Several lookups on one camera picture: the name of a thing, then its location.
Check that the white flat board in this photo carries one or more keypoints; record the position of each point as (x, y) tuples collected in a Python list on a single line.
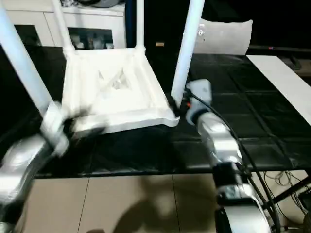
[(279, 80)]

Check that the white plastic table top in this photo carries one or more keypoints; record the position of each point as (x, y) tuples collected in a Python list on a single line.
[(126, 116)]

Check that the white glass-door cabinet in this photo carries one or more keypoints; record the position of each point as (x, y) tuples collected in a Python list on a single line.
[(24, 14)]

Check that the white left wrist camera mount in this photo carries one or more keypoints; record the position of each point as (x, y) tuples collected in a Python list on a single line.
[(53, 126)]

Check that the black work mat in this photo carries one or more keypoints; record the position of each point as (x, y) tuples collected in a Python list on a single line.
[(243, 121)]

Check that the white plastic table leg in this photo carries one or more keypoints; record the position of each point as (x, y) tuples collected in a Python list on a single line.
[(187, 48), (60, 24), (22, 53), (139, 24)]

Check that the black tripod leg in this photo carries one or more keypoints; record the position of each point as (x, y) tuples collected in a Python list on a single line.
[(291, 190)]

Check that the grey cushion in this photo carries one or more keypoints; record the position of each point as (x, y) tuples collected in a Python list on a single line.
[(226, 36)]

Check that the black speaker box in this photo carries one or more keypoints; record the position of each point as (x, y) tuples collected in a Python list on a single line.
[(160, 21)]

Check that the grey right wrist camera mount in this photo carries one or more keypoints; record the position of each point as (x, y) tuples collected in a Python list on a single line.
[(201, 89)]

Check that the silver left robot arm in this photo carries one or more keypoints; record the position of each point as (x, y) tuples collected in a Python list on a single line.
[(14, 157)]

